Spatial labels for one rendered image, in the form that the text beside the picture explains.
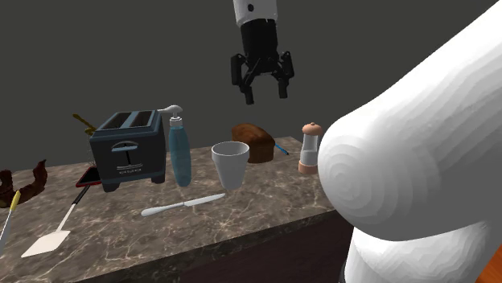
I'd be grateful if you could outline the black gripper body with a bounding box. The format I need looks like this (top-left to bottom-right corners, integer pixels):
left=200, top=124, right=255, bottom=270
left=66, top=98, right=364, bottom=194
left=239, top=18, right=282, bottom=76

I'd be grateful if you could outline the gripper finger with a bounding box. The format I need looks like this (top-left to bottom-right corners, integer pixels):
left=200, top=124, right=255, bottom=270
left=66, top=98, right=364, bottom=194
left=266, top=51, right=295, bottom=100
left=230, top=52, right=263, bottom=106

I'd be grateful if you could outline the brown bread loaf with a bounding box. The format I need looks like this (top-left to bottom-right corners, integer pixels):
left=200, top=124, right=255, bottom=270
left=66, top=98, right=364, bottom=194
left=231, top=122, right=276, bottom=164

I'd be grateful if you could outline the peach and clear pepper mill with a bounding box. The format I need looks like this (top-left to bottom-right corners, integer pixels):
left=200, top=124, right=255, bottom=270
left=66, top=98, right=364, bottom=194
left=298, top=121, right=323, bottom=175

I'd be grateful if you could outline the white cup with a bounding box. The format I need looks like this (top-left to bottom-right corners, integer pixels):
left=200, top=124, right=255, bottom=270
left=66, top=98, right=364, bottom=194
left=211, top=141, right=250, bottom=191

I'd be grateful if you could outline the blue pump dispenser bottle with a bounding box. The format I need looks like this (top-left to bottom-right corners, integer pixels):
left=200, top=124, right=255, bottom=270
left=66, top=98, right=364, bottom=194
left=157, top=104, right=193, bottom=188

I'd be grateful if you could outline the dark blue toaster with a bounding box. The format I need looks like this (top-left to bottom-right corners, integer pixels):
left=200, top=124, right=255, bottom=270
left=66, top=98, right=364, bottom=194
left=88, top=109, right=167, bottom=193

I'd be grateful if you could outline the white table knife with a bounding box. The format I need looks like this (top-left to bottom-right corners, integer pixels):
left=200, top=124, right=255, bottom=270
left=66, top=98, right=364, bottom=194
left=140, top=192, right=227, bottom=218

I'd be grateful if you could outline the yellow brown twig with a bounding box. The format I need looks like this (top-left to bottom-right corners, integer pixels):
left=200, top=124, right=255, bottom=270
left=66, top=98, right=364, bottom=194
left=72, top=113, right=97, bottom=137

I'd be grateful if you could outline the red phone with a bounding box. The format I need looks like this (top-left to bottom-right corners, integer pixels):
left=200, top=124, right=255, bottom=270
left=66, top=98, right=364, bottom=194
left=75, top=166, right=103, bottom=188

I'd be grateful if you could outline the dark counter cabinet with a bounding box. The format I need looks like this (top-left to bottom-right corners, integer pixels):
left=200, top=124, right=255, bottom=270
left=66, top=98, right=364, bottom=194
left=78, top=209, right=356, bottom=283

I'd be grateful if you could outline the dark brown curved figure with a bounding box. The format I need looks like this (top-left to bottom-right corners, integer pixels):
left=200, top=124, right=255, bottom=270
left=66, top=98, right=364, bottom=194
left=0, top=158, right=48, bottom=209

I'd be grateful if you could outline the white spatula with black handle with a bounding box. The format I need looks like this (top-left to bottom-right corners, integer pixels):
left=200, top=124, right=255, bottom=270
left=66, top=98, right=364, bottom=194
left=20, top=183, right=92, bottom=258

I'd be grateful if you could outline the yellow-handled kitchen tool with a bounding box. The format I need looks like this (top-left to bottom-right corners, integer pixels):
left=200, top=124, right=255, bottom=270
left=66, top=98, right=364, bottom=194
left=0, top=190, right=22, bottom=256

